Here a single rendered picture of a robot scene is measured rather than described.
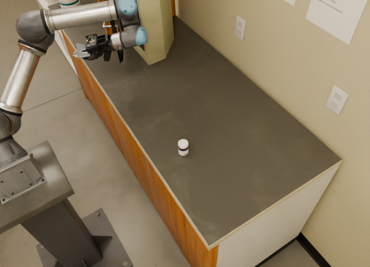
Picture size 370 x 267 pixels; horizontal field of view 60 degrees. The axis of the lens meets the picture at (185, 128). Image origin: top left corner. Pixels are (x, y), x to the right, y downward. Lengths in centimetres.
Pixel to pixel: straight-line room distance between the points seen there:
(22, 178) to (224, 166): 83
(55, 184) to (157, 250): 100
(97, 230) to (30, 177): 101
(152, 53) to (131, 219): 116
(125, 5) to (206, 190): 80
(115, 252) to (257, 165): 122
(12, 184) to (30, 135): 165
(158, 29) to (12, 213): 111
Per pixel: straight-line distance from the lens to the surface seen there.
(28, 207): 148
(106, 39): 150
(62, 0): 237
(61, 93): 333
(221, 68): 185
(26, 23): 142
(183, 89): 172
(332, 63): 141
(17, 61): 154
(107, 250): 230
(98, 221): 240
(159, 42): 185
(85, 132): 291
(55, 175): 152
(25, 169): 142
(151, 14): 174
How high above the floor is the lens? 212
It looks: 50 degrees down
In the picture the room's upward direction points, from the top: 3 degrees counter-clockwise
